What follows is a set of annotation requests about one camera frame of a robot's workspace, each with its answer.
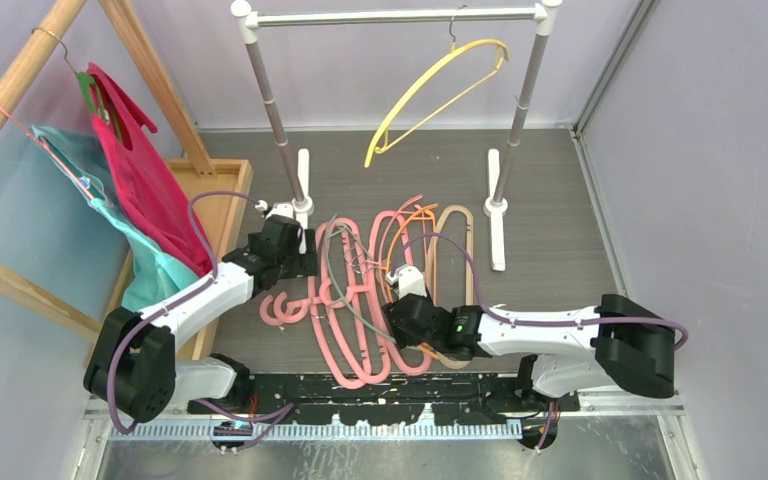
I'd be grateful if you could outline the grey-green thin hanger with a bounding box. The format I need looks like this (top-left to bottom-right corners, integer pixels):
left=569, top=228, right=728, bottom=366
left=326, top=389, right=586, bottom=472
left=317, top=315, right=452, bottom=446
left=323, top=214, right=395, bottom=341

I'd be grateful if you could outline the orange thin hanger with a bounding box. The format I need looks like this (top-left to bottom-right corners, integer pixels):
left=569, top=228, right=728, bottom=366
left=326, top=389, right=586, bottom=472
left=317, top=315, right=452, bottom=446
left=382, top=203, right=439, bottom=273

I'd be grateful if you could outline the thin pink hanger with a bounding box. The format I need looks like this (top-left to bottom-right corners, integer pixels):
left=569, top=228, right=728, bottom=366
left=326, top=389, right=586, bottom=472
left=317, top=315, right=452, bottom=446
left=375, top=194, right=423, bottom=271
left=0, top=105, right=107, bottom=202

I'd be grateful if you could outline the yellow thin hanger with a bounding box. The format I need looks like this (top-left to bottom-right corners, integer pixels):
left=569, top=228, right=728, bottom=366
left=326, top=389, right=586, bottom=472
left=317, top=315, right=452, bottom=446
left=363, top=14, right=510, bottom=168

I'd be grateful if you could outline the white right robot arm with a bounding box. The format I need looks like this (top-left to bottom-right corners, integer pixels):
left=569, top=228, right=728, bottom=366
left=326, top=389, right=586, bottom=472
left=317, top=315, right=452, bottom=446
left=382, top=294, right=686, bottom=411

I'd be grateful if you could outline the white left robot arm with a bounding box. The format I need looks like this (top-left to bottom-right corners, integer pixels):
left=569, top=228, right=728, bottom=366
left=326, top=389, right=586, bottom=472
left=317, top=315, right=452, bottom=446
left=83, top=214, right=318, bottom=423

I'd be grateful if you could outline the pink plastic hanger left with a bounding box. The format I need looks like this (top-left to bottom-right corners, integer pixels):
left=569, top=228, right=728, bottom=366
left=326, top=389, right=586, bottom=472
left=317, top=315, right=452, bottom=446
left=259, top=221, right=375, bottom=390

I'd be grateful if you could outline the pink plastic hanger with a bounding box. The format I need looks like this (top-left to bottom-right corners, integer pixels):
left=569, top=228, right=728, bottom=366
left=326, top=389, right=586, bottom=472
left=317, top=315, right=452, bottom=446
left=259, top=221, right=375, bottom=390
left=280, top=218, right=392, bottom=386
left=308, top=217, right=436, bottom=389

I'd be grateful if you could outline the pink plastic hanger right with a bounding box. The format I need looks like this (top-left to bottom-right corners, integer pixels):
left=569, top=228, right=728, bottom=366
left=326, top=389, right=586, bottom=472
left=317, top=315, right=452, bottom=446
left=308, top=217, right=436, bottom=389

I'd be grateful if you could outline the pink plastic hanger middle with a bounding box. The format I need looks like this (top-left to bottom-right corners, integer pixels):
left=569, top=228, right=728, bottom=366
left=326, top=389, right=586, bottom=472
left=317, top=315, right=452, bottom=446
left=280, top=218, right=392, bottom=386

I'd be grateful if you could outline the white metal clothes rack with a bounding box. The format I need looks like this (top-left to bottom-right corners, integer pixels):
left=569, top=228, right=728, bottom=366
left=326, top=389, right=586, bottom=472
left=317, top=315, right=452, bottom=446
left=230, top=1, right=562, bottom=272

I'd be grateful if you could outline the wooden tray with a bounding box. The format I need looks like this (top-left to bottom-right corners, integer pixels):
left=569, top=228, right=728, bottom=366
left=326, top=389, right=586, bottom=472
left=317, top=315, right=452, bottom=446
left=106, top=158, right=254, bottom=360

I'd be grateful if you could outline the beige plastic hanger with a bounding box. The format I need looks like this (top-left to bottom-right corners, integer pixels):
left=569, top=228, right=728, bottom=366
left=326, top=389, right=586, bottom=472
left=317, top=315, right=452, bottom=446
left=423, top=205, right=477, bottom=370

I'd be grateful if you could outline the red garment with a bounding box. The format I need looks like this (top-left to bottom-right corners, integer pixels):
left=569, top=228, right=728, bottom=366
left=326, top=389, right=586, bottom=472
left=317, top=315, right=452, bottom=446
left=87, top=63, right=212, bottom=277

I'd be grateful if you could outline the teal garment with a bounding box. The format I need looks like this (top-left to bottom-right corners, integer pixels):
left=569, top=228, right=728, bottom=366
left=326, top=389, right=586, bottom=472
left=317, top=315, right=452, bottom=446
left=31, top=125, right=198, bottom=311

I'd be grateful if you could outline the green hanger with metal hook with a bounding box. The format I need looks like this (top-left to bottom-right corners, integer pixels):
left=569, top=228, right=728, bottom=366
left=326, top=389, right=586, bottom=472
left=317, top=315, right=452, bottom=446
left=31, top=26, right=123, bottom=140

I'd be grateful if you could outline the thin pink hanger on wood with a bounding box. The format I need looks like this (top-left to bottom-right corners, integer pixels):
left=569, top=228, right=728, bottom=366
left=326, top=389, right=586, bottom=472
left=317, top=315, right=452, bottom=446
left=0, top=105, right=107, bottom=202

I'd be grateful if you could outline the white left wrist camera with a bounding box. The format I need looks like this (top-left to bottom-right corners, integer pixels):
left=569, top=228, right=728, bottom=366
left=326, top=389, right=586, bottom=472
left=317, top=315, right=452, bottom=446
left=254, top=200, right=295, bottom=219

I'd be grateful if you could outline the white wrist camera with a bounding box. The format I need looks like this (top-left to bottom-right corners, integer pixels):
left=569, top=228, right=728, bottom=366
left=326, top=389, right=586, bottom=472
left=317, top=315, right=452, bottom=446
left=385, top=264, right=428, bottom=300
left=254, top=200, right=295, bottom=219

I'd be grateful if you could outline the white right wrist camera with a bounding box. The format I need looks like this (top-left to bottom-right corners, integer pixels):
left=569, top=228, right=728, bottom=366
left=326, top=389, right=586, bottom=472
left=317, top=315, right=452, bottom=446
left=385, top=264, right=428, bottom=300

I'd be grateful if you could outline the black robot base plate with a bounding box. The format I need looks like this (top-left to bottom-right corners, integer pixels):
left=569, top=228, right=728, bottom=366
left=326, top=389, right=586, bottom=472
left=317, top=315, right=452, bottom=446
left=187, top=368, right=552, bottom=426

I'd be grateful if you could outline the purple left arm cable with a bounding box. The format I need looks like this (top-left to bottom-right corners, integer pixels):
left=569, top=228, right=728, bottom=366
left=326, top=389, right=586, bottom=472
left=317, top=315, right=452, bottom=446
left=106, top=190, right=269, bottom=435

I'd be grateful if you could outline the slotted cable duct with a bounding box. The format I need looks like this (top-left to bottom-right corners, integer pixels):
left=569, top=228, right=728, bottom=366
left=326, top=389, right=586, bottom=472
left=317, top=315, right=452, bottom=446
left=109, top=418, right=522, bottom=441

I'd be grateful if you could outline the wooden clothes rack frame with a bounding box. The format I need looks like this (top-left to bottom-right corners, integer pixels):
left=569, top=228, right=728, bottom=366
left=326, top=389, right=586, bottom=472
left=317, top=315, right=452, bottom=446
left=0, top=0, right=215, bottom=340

